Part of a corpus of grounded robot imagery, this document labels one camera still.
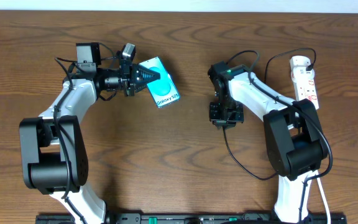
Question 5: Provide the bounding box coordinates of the blue screen Galaxy smartphone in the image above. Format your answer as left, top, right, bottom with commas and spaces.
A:
140, 57, 180, 108

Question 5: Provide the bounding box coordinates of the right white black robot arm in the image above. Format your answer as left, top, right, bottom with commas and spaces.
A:
208, 62, 333, 223

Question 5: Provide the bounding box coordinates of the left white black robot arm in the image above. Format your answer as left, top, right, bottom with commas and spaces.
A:
19, 42, 160, 223

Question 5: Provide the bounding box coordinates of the white USB charger adapter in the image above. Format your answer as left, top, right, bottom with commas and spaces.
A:
291, 66, 315, 83

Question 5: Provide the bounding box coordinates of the white power strip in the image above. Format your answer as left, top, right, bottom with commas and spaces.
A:
290, 55, 319, 110

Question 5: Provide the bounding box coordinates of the black mounting rail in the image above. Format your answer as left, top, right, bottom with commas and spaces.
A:
35, 212, 347, 224

